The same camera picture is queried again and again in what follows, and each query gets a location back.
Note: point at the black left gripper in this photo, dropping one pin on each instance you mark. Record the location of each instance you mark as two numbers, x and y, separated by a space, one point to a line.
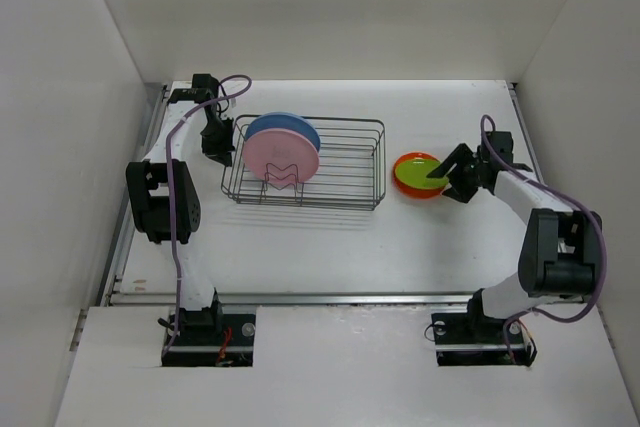
221 152

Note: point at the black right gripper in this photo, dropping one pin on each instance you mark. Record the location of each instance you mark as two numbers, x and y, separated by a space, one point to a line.
459 154

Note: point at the green plate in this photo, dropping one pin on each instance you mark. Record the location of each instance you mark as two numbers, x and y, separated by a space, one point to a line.
415 172

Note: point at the orange plate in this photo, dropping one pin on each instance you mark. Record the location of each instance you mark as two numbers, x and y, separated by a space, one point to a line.
411 192

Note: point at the pink plate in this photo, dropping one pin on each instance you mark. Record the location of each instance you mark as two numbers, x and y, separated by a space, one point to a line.
279 153

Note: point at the grey wire dish rack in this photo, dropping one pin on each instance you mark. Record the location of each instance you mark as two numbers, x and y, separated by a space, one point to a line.
351 173

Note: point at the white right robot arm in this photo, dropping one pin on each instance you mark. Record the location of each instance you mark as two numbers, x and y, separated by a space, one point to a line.
563 255

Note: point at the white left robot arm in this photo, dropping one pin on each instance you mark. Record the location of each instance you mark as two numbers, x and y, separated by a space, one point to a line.
163 198

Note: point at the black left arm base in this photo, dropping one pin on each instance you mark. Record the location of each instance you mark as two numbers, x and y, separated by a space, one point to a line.
210 337

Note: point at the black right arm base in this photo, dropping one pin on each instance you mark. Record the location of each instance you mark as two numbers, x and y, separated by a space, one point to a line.
461 343

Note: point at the blue plate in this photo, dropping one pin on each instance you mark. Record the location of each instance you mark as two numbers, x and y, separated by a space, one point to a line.
287 121

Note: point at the white foam board panel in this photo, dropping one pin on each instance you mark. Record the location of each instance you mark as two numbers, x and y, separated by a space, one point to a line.
332 366

